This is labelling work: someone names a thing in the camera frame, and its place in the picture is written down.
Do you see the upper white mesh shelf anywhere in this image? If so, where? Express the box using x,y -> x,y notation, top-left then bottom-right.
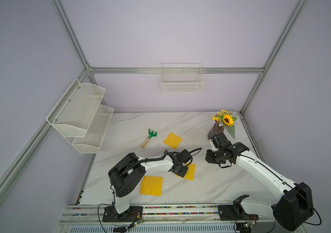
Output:
46,79 -> 106,137

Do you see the dark purple vase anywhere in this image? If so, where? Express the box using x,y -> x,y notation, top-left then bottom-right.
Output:
207,122 -> 225,140

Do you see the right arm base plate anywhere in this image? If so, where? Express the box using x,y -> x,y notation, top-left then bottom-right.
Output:
218,195 -> 258,221

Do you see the white mesh shelf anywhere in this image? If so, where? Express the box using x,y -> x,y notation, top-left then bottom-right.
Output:
46,79 -> 106,137
71,104 -> 114,154

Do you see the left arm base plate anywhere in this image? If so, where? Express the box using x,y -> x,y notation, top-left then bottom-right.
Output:
102,206 -> 144,222

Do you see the green toy rake wooden handle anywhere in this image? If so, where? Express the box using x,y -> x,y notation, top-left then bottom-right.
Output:
140,129 -> 157,148

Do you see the sunflower bouquet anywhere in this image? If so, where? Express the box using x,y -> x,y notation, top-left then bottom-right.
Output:
211,110 -> 237,139

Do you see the lower white mesh shelf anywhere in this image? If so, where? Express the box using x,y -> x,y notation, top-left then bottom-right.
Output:
71,104 -> 114,154

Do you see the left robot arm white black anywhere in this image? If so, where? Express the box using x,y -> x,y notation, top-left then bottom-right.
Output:
108,148 -> 201,215

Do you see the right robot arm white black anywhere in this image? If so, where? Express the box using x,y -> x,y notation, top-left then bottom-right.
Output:
205,133 -> 317,231

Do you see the yellow envelope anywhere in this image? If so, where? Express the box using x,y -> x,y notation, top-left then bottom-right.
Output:
163,133 -> 183,149
183,164 -> 196,181
140,176 -> 163,196

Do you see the white wire wall basket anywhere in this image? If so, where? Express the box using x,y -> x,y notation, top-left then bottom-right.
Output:
161,63 -> 204,94

